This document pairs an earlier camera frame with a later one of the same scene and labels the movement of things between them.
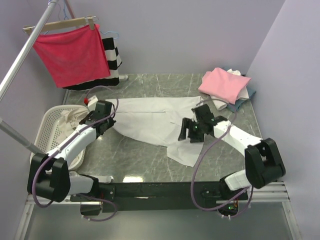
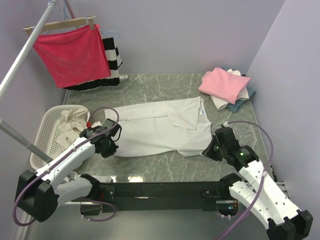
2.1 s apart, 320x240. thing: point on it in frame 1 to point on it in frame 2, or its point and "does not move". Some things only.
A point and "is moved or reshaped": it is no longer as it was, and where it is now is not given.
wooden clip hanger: (90, 19) does not move
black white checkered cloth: (114, 61) does not move
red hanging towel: (73, 56) does not move
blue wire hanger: (111, 31) does not move
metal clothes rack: (41, 22) does not move
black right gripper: (186, 124) to (209, 152)
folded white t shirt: (222, 105) does not move
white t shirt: (158, 121) is moved or reshaped
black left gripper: (111, 123) to (111, 151)
